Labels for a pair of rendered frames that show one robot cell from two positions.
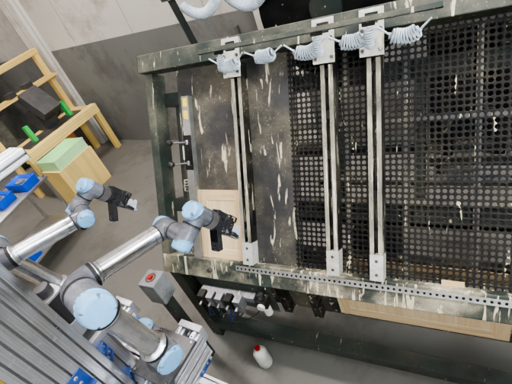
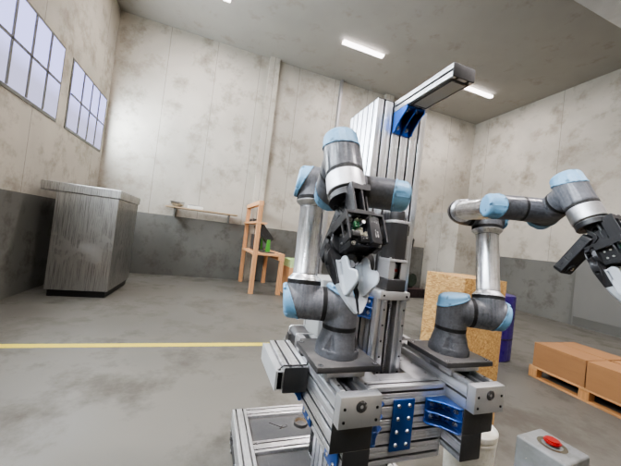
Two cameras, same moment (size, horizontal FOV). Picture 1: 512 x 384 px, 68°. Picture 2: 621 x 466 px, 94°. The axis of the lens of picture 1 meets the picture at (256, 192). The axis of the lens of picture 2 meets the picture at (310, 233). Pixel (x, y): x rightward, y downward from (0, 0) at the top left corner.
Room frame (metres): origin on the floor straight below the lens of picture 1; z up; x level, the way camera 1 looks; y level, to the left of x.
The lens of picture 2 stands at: (1.41, -0.30, 1.42)
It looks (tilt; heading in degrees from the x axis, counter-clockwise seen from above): 1 degrees up; 119
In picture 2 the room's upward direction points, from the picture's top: 7 degrees clockwise
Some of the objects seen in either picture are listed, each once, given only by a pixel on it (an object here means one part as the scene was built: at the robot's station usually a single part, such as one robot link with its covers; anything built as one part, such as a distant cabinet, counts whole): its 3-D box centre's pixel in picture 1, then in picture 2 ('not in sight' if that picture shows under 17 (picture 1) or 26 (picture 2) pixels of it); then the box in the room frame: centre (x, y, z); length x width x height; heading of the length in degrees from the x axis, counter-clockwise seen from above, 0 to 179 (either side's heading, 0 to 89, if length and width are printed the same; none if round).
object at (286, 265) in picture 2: not in sight; (273, 247); (-3.14, 6.01, 1.09); 1.75 x 1.50 x 2.17; 138
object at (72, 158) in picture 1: (56, 123); not in sight; (5.46, 2.24, 0.87); 1.39 x 1.20 x 1.74; 138
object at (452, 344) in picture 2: not in sight; (449, 337); (1.37, 1.02, 1.09); 0.15 x 0.15 x 0.10
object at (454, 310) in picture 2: not in sight; (454, 309); (1.38, 1.03, 1.20); 0.13 x 0.12 x 0.14; 23
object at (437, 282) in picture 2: not in sight; (457, 344); (1.40, 2.73, 0.63); 0.50 x 0.42 x 1.25; 51
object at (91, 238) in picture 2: not in sight; (91, 239); (-4.79, 2.52, 0.93); 1.44 x 1.11 x 1.86; 138
